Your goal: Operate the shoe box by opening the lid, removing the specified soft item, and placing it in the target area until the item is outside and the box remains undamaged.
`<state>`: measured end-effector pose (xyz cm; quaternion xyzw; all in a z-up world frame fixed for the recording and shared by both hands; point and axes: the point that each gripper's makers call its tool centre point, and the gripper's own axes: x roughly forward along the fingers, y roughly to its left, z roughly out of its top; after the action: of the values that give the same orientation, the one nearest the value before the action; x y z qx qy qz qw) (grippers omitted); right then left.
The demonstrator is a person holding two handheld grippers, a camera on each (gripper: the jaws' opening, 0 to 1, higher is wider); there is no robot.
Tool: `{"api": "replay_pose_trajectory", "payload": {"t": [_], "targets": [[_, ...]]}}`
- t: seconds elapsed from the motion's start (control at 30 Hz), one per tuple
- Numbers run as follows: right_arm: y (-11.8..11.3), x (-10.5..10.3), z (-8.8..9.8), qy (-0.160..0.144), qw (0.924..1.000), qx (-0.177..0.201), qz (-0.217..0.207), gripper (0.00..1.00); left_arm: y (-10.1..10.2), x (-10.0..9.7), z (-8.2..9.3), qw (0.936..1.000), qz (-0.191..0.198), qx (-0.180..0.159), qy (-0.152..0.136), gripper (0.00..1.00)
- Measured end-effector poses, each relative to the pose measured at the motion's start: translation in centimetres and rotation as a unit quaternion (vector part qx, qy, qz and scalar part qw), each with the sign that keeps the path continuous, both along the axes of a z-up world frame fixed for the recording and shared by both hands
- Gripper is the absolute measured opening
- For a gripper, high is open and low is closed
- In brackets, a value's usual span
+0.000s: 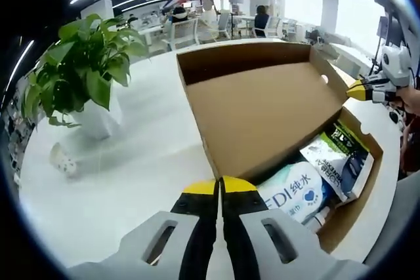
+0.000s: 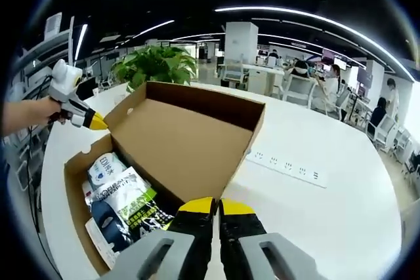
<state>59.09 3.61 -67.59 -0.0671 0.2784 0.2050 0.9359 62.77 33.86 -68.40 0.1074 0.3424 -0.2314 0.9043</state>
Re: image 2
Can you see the green plant in white pot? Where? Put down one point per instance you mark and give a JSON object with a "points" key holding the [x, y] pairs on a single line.
{"points": [[154, 63]]}

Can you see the white flat packet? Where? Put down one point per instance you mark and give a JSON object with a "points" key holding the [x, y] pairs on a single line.
{"points": [[98, 240]]}

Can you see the dark blue soft item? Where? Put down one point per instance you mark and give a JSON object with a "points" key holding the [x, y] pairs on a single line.
{"points": [[108, 217]]}

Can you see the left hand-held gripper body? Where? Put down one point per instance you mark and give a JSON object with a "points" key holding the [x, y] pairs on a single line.
{"points": [[65, 76]]}

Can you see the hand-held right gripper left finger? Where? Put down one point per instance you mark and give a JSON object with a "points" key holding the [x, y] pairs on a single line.
{"points": [[193, 227]]}

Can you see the blue white wet wipes pack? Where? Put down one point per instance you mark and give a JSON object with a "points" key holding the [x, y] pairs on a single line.
{"points": [[105, 170]]}

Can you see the curved ceiling light strip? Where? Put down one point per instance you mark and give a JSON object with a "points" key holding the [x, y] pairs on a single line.
{"points": [[311, 16]]}

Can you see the white bottle with red square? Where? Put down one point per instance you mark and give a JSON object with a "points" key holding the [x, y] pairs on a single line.
{"points": [[87, 191]]}

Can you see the person's left hand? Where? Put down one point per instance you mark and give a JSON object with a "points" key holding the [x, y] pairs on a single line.
{"points": [[49, 111]]}

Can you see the white table socket strip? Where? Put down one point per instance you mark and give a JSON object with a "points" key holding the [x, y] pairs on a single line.
{"points": [[288, 168]]}

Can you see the brown cardboard shoe box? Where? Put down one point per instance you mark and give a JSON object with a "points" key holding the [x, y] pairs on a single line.
{"points": [[183, 142]]}

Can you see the white office chair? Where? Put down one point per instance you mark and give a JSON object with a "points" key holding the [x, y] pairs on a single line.
{"points": [[382, 134], [234, 75]]}

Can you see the silver green printed pouch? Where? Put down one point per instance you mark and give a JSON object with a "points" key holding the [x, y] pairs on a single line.
{"points": [[131, 188]]}

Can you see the white storage shelf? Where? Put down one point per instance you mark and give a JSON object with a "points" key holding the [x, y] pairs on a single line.
{"points": [[49, 40]]}

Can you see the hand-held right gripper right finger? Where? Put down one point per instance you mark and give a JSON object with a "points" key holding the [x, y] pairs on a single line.
{"points": [[239, 227]]}

